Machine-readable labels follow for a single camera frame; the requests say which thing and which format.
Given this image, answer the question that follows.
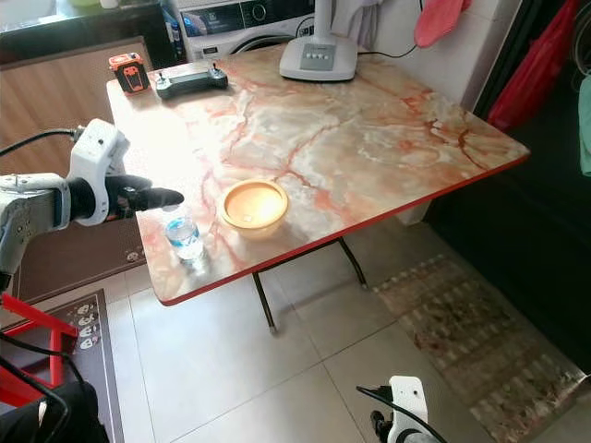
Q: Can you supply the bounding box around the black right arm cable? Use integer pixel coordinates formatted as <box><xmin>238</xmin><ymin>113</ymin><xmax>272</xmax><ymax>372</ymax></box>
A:
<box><xmin>357</xmin><ymin>385</ymin><xmax>453</xmax><ymax>443</ymax></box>

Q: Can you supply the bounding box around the black fan power cord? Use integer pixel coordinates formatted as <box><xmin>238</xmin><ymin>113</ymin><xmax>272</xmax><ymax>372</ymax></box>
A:
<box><xmin>357</xmin><ymin>0</ymin><xmax>426</xmax><ymax>61</ymax></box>

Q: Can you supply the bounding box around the red hanging cloth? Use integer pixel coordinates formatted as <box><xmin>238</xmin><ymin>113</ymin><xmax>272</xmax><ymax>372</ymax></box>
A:
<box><xmin>414</xmin><ymin>0</ymin><xmax>472</xmax><ymax>49</ymax></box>

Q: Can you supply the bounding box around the grey hanging cloth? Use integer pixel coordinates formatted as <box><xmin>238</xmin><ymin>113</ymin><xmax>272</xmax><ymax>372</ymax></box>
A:
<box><xmin>331</xmin><ymin>0</ymin><xmax>389</xmax><ymax>52</ymax></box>

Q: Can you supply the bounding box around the dark printed door mat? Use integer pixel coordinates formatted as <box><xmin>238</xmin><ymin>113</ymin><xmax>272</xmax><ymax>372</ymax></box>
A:
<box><xmin>46</xmin><ymin>289</ymin><xmax>126</xmax><ymax>443</ymax></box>

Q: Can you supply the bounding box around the orange and black battery pack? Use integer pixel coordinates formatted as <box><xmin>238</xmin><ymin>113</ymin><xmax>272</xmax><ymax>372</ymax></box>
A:
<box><xmin>108</xmin><ymin>53</ymin><xmax>150</xmax><ymax>95</ymax></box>

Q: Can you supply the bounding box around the black robot body cable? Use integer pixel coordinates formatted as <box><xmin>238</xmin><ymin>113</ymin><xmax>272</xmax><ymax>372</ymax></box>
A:
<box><xmin>0</xmin><ymin>332</ymin><xmax>75</xmax><ymax>407</ymax></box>

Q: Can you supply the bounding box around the black kitchen countertop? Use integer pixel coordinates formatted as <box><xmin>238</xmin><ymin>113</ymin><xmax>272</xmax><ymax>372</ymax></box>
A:
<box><xmin>0</xmin><ymin>5</ymin><xmax>167</xmax><ymax>66</ymax></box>

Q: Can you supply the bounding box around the clear plastic water bottle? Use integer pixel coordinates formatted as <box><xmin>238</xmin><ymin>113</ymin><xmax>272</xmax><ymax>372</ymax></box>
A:
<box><xmin>162</xmin><ymin>205</ymin><xmax>205</xmax><ymax>262</ymax></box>

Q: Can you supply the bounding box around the white washing machine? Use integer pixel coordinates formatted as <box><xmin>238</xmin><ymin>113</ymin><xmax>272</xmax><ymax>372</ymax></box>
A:
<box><xmin>171</xmin><ymin>0</ymin><xmax>317</xmax><ymax>64</ymax></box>

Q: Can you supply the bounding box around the white fan base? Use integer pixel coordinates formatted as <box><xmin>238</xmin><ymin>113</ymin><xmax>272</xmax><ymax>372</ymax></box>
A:
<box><xmin>279</xmin><ymin>0</ymin><xmax>359</xmax><ymax>82</ymax></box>

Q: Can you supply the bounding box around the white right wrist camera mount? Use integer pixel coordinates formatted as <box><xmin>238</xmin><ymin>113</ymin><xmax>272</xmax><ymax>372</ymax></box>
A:
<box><xmin>388</xmin><ymin>375</ymin><xmax>435</xmax><ymax>443</ymax></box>

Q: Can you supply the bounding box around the red metal frame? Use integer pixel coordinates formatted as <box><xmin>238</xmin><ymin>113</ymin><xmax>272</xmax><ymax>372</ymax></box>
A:
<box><xmin>0</xmin><ymin>293</ymin><xmax>79</xmax><ymax>407</ymax></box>

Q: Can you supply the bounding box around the red plastic bag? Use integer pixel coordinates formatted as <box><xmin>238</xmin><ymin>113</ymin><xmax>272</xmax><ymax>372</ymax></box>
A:
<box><xmin>487</xmin><ymin>0</ymin><xmax>583</xmax><ymax>132</ymax></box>

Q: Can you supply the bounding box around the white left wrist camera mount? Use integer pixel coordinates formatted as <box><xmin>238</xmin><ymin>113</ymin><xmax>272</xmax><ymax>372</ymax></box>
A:
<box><xmin>68</xmin><ymin>118</ymin><xmax>130</xmax><ymax>227</ymax></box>

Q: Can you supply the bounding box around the teal hanging cloth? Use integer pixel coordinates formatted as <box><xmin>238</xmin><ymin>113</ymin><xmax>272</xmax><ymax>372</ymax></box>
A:
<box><xmin>577</xmin><ymin>78</ymin><xmax>591</xmax><ymax>176</ymax></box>

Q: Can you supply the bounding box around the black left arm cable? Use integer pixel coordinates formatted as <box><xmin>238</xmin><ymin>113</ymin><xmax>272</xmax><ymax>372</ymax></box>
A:
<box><xmin>0</xmin><ymin>127</ymin><xmax>82</xmax><ymax>156</ymax></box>

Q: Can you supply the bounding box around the dark metal table leg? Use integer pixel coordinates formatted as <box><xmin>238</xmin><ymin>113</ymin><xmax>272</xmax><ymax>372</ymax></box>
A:
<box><xmin>251</xmin><ymin>270</ymin><xmax>278</xmax><ymax>333</ymax></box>
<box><xmin>337</xmin><ymin>237</ymin><xmax>368</xmax><ymax>290</ymax></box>

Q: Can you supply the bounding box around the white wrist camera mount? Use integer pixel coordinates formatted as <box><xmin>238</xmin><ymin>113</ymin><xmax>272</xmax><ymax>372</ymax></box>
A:
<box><xmin>68</xmin><ymin>118</ymin><xmax>130</xmax><ymax>227</ymax></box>
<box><xmin>388</xmin><ymin>375</ymin><xmax>435</xmax><ymax>443</ymax></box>

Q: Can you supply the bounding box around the orange plastic bowl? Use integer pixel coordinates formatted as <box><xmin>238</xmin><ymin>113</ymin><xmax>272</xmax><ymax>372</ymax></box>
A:
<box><xmin>220</xmin><ymin>179</ymin><xmax>290</xmax><ymax>239</ymax></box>

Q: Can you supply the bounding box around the black remote controller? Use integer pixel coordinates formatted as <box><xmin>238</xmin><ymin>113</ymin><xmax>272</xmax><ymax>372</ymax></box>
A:
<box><xmin>155</xmin><ymin>61</ymin><xmax>229</xmax><ymax>100</ymax></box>

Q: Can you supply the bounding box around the beige mosaic patterned rug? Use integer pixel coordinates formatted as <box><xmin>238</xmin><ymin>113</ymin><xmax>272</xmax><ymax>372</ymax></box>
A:
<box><xmin>372</xmin><ymin>254</ymin><xmax>587</xmax><ymax>421</ymax></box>

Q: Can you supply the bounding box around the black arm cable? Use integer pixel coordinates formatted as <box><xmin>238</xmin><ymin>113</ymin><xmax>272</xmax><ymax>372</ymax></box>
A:
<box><xmin>357</xmin><ymin>385</ymin><xmax>453</xmax><ymax>443</ymax></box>
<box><xmin>0</xmin><ymin>127</ymin><xmax>82</xmax><ymax>156</ymax></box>

